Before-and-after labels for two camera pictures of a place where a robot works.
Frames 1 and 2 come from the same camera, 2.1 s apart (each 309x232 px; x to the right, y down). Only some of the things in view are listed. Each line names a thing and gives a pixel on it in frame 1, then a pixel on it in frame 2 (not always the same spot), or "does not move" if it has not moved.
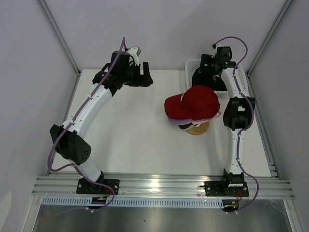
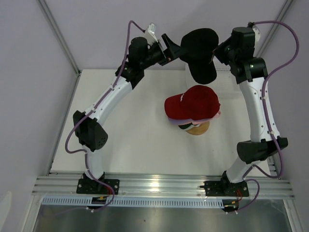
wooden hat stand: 198,130 does not move
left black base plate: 84,186 does not move
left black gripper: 144,80 to 173,51
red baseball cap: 198,102 does not move
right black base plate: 225,188 does not move
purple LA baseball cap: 179,122 does not move
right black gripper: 207,59 to 218,51
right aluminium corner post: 286,7 does not move
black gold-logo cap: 214,81 to 197,48
